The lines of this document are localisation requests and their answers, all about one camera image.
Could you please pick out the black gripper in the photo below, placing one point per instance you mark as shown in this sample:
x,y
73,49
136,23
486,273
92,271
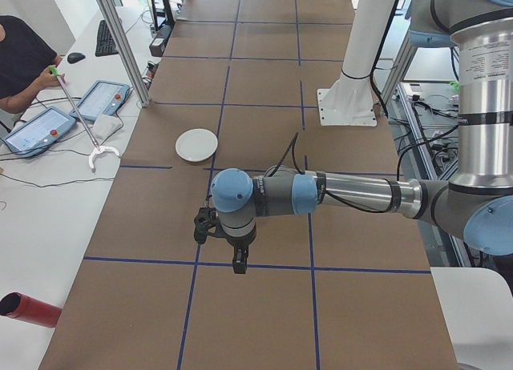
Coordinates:
x,y
239,246

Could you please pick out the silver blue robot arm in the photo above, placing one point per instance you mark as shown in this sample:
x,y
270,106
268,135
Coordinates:
x,y
474,205

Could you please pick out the white round plate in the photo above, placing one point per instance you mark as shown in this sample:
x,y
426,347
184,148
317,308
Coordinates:
x,y
196,145

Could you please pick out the white folded cloth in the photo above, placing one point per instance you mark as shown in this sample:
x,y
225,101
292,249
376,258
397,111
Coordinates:
x,y
104,126

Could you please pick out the blue teach pendant far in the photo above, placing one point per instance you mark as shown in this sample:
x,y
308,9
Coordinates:
x,y
103,98

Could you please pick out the blue teach pendant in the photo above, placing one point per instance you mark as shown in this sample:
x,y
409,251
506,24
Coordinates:
x,y
103,98
39,133

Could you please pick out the red cylinder tube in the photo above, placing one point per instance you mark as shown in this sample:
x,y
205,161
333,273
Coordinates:
x,y
27,309

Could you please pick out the blue teach pendant near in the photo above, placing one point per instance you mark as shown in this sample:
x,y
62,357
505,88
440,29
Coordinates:
x,y
39,133

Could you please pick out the black keyboard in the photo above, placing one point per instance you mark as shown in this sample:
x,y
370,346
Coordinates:
x,y
105,44

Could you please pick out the black computer mouse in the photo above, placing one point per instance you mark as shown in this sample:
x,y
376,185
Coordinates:
x,y
75,57

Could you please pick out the reacher grabber stick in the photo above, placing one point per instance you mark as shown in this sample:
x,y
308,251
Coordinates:
x,y
98,149

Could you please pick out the person in black shirt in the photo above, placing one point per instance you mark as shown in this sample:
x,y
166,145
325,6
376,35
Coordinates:
x,y
26,60

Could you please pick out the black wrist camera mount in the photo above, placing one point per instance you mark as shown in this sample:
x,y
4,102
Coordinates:
x,y
207,224

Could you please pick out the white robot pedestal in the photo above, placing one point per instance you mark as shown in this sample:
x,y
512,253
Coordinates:
x,y
349,101

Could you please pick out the aluminium frame post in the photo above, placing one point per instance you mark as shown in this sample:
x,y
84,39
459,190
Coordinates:
x,y
108,10

